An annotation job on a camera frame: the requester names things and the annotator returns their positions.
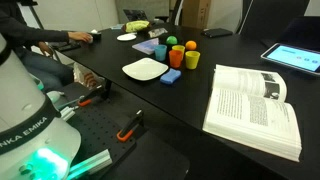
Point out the person's jeans leg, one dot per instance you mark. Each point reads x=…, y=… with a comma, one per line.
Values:
x=46, y=71

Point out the white square plate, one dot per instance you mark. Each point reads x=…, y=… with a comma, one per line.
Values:
x=145, y=69

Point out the small round white plate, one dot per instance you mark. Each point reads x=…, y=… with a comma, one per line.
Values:
x=126, y=37

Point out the aluminium rail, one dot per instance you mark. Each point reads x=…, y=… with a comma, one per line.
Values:
x=91, y=163
x=67, y=113

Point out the yellow plastic cup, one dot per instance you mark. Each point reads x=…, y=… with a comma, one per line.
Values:
x=192, y=61
x=179, y=48

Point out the black orange clamp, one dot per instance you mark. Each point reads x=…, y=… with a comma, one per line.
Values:
x=90, y=97
x=128, y=128

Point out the yellow green cloth bag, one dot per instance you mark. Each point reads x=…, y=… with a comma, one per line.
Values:
x=136, y=26

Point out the tablet with lit screen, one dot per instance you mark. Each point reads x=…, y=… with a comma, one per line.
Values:
x=293, y=57

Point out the orange ball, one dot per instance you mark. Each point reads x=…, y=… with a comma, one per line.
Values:
x=191, y=45

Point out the crumpled clear plastic wrapper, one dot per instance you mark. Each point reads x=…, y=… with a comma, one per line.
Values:
x=157, y=32

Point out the open white book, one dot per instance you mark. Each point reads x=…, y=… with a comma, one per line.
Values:
x=250, y=113

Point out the black perforated mounting board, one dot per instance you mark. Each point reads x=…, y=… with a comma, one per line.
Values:
x=96, y=128

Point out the blue plastic cup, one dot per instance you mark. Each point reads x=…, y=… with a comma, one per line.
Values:
x=160, y=53

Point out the clear snack bag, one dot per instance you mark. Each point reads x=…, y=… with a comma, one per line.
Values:
x=86, y=77

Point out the orange plastic cup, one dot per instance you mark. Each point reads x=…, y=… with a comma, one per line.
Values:
x=175, y=60

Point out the brown cardboard box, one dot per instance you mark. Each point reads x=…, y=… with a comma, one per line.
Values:
x=196, y=13

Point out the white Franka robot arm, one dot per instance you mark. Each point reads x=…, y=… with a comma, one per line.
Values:
x=23, y=110

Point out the person's dark sleeved forearm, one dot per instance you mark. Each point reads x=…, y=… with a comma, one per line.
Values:
x=30, y=31

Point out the black wallet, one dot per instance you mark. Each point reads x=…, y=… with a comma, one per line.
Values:
x=216, y=32

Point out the blue sponge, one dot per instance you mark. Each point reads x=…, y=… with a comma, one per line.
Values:
x=170, y=76

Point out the green ball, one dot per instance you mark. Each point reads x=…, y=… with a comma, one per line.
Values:
x=172, y=40

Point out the person's hand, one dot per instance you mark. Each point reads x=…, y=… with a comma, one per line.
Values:
x=46, y=48
x=80, y=36

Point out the UIST proceedings book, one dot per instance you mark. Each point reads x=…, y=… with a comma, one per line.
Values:
x=146, y=46

